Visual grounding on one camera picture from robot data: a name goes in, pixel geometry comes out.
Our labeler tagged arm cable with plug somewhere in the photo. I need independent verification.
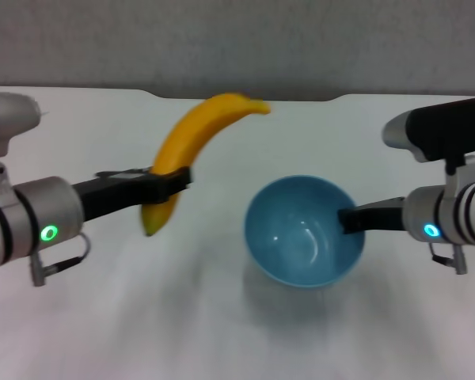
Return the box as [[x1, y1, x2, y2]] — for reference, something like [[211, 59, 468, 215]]
[[30, 232, 93, 288], [428, 240, 470, 276]]

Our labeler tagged right arm cable with plug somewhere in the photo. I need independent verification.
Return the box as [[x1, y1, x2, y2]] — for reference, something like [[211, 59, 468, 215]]
[[428, 240, 470, 276]]

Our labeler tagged white right camera bracket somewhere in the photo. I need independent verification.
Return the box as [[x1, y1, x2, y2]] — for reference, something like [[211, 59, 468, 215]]
[[443, 154, 475, 195]]

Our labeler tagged blue plastic bowl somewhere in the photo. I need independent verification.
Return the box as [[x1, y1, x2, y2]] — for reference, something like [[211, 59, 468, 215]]
[[243, 174, 367, 288]]

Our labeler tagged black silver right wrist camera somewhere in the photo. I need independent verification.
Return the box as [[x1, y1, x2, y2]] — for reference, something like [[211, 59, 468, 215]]
[[381, 97, 475, 164]]

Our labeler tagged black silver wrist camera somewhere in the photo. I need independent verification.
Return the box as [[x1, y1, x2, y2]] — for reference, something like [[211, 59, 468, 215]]
[[381, 97, 475, 164], [0, 92, 43, 160]]

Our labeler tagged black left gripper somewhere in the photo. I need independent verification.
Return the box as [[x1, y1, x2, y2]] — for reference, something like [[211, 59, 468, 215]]
[[71, 165, 194, 227]]

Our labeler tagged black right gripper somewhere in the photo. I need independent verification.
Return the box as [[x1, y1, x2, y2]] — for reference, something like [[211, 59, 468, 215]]
[[336, 196, 407, 235]]

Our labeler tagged left arm cable with plug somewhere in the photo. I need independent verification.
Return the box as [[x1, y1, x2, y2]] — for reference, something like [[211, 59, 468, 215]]
[[30, 232, 93, 288]]

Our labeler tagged yellow banana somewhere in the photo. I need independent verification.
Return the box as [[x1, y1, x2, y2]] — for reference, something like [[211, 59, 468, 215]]
[[141, 92, 272, 238]]

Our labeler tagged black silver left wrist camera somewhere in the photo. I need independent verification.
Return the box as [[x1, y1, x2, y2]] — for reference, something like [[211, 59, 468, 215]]
[[0, 92, 43, 160]]

